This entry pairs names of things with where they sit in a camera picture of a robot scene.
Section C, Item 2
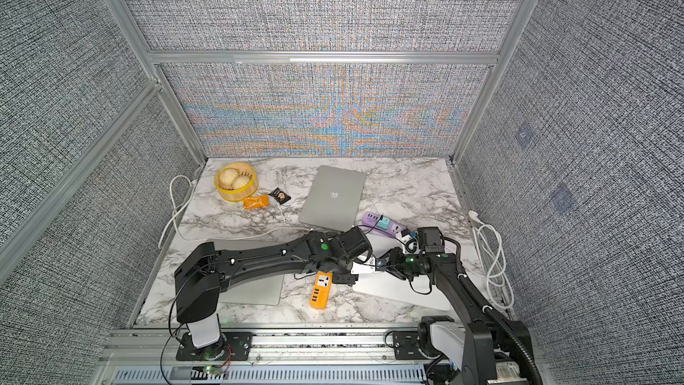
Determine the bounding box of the black cable to laptop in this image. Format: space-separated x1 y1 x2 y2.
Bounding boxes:
408 274 433 296

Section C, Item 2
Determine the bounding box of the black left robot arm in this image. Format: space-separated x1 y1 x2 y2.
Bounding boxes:
174 226 372 351

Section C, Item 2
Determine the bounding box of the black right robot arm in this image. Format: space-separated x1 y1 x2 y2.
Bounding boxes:
376 226 543 384

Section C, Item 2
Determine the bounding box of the right silver apple laptop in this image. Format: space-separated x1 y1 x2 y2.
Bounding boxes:
352 232 455 311

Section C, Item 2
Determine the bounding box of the teal charger on purple strip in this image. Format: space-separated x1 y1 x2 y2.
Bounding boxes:
376 216 391 230

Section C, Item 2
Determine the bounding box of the rear grey laptop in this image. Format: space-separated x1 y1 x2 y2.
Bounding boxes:
299 166 366 232

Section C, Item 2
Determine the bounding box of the left silver laptop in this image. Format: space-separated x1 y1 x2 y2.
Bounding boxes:
214 240 284 308

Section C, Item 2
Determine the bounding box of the orange power strip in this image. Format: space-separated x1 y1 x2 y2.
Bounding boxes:
309 272 332 310

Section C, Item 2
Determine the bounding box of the black snack packet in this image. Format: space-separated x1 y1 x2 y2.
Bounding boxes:
268 188 291 205

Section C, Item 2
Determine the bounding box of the orange snack packet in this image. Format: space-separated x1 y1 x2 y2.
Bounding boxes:
243 194 270 210

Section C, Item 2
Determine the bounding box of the right steamed bun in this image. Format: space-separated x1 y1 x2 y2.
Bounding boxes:
232 176 251 190

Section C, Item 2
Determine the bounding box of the steamed bun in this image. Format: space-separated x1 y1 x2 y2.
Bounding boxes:
232 176 251 190
218 168 240 187

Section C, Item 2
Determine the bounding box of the yellow bamboo steamer basket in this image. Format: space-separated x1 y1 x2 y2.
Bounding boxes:
214 162 259 202

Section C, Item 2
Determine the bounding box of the left steamed bun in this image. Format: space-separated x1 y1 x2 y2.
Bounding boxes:
218 168 240 187

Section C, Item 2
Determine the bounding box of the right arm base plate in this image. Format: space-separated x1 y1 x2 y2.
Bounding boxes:
388 331 428 360

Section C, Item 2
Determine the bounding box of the white purple-strip power cord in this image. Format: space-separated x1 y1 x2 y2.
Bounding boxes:
467 210 515 311

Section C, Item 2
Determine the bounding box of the white vented cable duct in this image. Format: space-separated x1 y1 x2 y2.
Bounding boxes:
110 365 427 384

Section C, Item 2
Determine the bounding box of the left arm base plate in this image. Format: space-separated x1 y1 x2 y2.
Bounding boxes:
176 332 254 362

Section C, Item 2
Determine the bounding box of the white orange-strip power cord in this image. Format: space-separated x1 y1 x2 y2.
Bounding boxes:
157 174 322 242

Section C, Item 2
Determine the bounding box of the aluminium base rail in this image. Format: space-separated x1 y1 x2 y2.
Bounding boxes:
97 324 432 365

